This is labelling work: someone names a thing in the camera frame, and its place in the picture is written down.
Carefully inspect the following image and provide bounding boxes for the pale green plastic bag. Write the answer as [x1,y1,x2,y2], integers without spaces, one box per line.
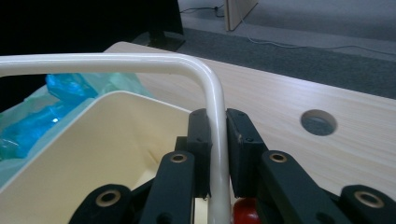
[0,73,154,189]

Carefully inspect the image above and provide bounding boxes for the black curtain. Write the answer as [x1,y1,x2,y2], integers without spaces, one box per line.
[0,0,185,114]

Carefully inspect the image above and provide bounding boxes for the white trash bin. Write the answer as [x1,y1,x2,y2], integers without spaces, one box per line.
[0,52,233,224]

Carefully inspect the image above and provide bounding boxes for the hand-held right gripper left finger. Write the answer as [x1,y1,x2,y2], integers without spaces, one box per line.
[174,107,213,200]

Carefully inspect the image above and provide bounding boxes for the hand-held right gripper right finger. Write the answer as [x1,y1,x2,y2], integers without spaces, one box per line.
[225,107,269,200]

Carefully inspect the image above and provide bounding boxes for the red bin knob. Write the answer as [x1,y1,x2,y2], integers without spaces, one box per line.
[233,197,262,224]

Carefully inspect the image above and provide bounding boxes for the light wooden desk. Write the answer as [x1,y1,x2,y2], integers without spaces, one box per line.
[223,0,260,32]

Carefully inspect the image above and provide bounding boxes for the blue plastic bag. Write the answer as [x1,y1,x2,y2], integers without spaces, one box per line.
[0,73,99,161]

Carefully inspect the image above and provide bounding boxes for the black stand base striped tape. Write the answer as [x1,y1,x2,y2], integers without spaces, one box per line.
[132,29,187,53]

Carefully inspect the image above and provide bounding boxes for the white floor cable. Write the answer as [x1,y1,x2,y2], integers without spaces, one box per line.
[239,15,396,58]

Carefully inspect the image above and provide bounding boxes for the black floor cable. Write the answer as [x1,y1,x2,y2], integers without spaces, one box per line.
[179,5,226,19]

